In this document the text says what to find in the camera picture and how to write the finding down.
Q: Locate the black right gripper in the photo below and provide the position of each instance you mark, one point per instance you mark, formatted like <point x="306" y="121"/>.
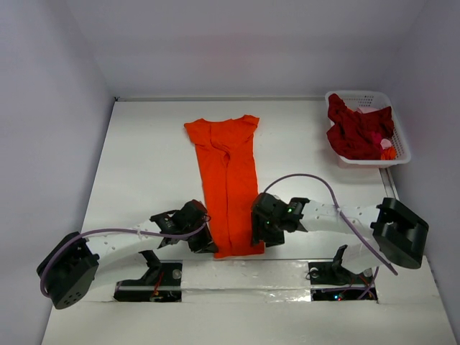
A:
<point x="262" y="234"/>

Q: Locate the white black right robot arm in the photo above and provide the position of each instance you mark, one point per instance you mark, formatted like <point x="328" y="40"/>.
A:
<point x="388" y="233"/>

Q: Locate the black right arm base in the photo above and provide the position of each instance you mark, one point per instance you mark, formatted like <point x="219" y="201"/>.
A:
<point x="332" y="282"/>

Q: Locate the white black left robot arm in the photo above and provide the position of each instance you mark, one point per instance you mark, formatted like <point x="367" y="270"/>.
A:
<point x="84" y="261"/>

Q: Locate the pink garment in basket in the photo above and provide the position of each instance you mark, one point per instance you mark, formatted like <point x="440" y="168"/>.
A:
<point x="385" y="144"/>

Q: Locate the dark red t shirt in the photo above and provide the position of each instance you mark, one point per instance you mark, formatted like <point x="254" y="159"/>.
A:
<point x="357" y="136"/>

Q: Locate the orange garment in basket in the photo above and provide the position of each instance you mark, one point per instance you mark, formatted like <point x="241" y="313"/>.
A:
<point x="389" y="153"/>

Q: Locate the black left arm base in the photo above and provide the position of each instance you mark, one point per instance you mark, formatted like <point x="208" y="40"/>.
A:
<point x="159" y="284"/>

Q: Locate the white plastic laundry basket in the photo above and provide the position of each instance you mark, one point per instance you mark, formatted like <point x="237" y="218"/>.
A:
<point x="366" y="102"/>

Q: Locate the orange t shirt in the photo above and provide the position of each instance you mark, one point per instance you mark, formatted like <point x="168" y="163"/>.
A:
<point x="225" y="155"/>

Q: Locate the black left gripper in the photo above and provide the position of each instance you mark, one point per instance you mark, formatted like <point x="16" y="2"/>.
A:
<point x="204" y="244"/>

